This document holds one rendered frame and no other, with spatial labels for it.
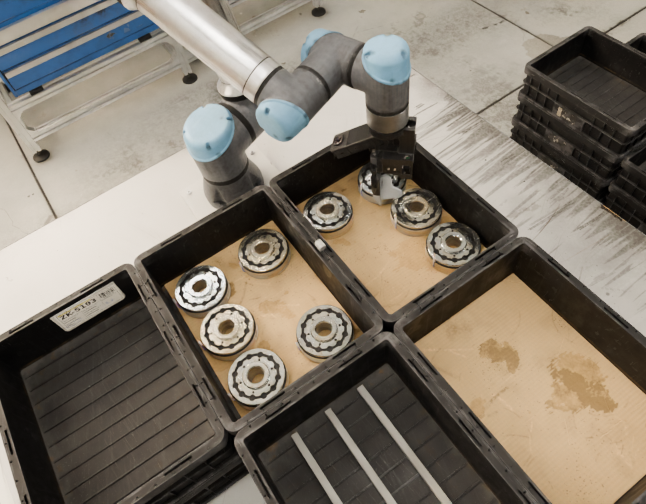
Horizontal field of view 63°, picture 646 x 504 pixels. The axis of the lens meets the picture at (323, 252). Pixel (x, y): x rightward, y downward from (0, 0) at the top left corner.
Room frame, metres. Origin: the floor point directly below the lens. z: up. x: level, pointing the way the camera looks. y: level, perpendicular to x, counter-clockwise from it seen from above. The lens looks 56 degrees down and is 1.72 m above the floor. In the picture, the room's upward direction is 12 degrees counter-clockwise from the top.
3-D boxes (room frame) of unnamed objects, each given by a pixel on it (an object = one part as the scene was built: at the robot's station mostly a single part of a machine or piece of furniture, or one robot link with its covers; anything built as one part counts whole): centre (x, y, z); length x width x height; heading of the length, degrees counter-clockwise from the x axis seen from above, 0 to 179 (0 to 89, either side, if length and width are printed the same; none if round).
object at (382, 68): (0.69, -0.16, 1.15); 0.09 x 0.08 x 0.11; 43
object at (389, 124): (0.69, -0.16, 1.07); 0.08 x 0.08 x 0.05
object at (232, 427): (0.47, 0.14, 0.92); 0.40 x 0.30 x 0.02; 24
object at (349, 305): (0.47, 0.14, 0.87); 0.40 x 0.30 x 0.11; 24
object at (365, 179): (0.73, -0.16, 0.86); 0.10 x 0.10 x 0.01
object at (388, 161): (0.69, -0.17, 0.99); 0.09 x 0.08 x 0.12; 69
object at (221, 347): (0.45, 0.20, 0.86); 0.10 x 0.10 x 0.01
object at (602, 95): (1.17, -0.96, 0.37); 0.40 x 0.30 x 0.45; 25
